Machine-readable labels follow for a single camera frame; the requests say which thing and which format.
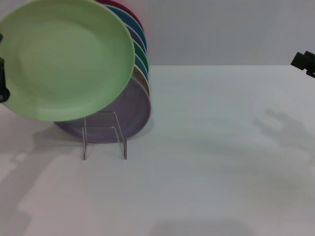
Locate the crimson red plate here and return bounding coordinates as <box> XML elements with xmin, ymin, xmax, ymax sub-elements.
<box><xmin>94</xmin><ymin>0</ymin><xmax>144</xmax><ymax>29</ymax></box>

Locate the light blue plate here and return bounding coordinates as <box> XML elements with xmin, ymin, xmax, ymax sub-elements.
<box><xmin>134</xmin><ymin>55</ymin><xmax>150</xmax><ymax>81</ymax></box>

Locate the beige plate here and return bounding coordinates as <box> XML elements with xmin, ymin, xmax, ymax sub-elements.
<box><xmin>131</xmin><ymin>66</ymin><xmax>151</xmax><ymax>99</ymax></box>

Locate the lilac plate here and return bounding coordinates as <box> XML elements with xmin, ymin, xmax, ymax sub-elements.
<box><xmin>53</xmin><ymin>75</ymin><xmax>152</xmax><ymax>145</ymax></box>

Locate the grey lavender plate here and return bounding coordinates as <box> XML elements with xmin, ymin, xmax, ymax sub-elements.
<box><xmin>125</xmin><ymin>24</ymin><xmax>148</xmax><ymax>54</ymax></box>

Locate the light green plate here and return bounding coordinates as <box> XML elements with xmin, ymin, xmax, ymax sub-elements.
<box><xmin>0</xmin><ymin>0</ymin><xmax>136</xmax><ymax>122</ymax></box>

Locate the dark green plate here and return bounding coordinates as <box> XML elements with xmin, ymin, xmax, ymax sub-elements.
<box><xmin>132</xmin><ymin>40</ymin><xmax>149</xmax><ymax>72</ymax></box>

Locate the deep blue plate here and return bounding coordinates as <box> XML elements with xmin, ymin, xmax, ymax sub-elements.
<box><xmin>103</xmin><ymin>4</ymin><xmax>148</xmax><ymax>51</ymax></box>

